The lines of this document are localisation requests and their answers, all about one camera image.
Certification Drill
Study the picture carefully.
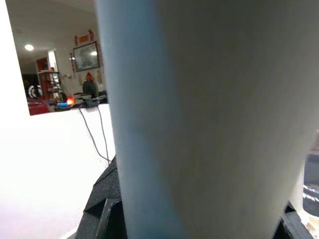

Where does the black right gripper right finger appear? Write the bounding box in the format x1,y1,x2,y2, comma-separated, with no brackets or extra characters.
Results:
274,201,314,239

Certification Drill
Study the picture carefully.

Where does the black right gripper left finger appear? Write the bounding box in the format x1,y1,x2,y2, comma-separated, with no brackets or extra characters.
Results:
74,155,127,239

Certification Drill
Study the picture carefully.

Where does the dark small device box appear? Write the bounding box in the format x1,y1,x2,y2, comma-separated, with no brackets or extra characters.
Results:
82,98,102,108

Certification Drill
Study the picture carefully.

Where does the thin dark wire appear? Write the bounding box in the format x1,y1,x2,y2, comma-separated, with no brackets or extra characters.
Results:
79,106,112,165

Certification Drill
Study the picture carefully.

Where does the framed wall picture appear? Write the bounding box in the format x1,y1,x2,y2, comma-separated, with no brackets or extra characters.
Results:
72,41,101,73

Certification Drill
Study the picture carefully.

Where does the red wall sign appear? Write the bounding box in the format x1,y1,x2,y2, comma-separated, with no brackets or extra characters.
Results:
74,29,95,47

